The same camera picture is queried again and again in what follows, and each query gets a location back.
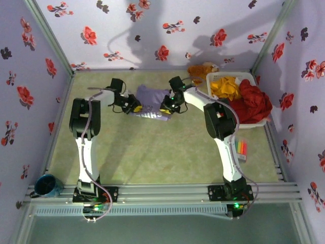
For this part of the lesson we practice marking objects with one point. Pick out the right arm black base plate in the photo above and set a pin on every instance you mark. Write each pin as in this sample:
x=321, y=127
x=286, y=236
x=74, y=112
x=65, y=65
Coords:
x=214, y=193

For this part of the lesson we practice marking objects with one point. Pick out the brown plush toy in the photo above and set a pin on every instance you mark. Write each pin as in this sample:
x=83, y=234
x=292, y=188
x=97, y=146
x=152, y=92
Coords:
x=199, y=72

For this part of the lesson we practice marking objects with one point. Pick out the red t-shirt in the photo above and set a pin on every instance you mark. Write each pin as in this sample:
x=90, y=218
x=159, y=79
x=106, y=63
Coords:
x=254, y=101

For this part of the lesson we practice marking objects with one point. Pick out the orange t-shirt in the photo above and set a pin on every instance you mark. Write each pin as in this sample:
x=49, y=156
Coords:
x=224, y=87

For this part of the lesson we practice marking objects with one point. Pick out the circuit board green light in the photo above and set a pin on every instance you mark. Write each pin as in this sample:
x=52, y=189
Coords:
x=95, y=209
x=237, y=206

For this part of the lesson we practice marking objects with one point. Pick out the purple t-shirt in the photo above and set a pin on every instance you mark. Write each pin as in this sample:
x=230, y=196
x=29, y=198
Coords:
x=149, y=97

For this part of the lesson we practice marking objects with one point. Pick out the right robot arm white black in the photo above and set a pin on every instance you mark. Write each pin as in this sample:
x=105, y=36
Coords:
x=228, y=157

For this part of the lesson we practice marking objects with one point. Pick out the aluminium corner post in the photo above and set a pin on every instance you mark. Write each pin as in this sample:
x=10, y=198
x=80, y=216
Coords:
x=272, y=38
x=52, y=38

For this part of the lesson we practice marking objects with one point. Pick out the white plastic laundry basket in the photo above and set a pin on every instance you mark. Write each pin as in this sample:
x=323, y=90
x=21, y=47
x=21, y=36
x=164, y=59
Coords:
x=228, y=75

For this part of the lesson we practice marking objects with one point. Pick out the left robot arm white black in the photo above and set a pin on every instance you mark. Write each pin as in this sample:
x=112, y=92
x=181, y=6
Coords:
x=86, y=157

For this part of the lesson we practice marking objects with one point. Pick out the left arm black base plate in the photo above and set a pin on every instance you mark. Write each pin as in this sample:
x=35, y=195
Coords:
x=111, y=194

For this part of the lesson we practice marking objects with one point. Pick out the blue mug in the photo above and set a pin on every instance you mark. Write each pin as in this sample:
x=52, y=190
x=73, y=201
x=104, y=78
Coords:
x=45, y=185

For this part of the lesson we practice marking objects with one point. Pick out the colourful sticky notes pack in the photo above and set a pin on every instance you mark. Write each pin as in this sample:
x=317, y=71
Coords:
x=241, y=150

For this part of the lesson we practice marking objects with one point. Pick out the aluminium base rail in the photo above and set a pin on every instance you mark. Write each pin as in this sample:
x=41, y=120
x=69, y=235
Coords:
x=165, y=193

